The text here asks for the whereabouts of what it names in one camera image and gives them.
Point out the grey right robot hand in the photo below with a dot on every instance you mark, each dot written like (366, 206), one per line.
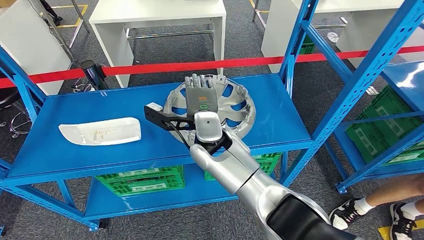
(202, 96)

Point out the round silver metal part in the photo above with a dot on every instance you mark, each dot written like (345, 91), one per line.
(225, 111)

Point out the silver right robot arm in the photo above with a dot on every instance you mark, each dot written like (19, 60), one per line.
(232, 165)

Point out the wide blue metal shelf rack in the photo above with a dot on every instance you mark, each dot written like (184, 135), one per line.
(116, 106)

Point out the speckled white curved plastic part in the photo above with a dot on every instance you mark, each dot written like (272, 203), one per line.
(99, 132)

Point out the red barrier tape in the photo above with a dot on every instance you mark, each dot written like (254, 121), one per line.
(165, 66)

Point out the white table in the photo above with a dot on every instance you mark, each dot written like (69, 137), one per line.
(275, 33)
(357, 31)
(155, 10)

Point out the clear crumpled plastic item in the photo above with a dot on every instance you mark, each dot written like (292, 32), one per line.
(333, 37)

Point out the person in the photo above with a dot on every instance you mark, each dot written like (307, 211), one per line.
(54, 20)
(391, 192)

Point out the white cabinet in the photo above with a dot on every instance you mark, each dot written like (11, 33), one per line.
(33, 43)

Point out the black stool chrome base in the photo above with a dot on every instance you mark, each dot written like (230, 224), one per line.
(6, 96)

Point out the brown cardboard box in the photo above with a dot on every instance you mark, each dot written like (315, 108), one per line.
(6, 2)

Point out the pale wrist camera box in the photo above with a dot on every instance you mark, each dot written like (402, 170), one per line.
(208, 127)

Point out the black flat bracket module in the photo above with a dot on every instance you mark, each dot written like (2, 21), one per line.
(155, 116)

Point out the chrome tube frame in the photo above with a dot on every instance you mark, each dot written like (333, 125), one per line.
(260, 19)
(79, 13)

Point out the black barrier post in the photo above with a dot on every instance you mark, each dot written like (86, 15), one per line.
(92, 73)

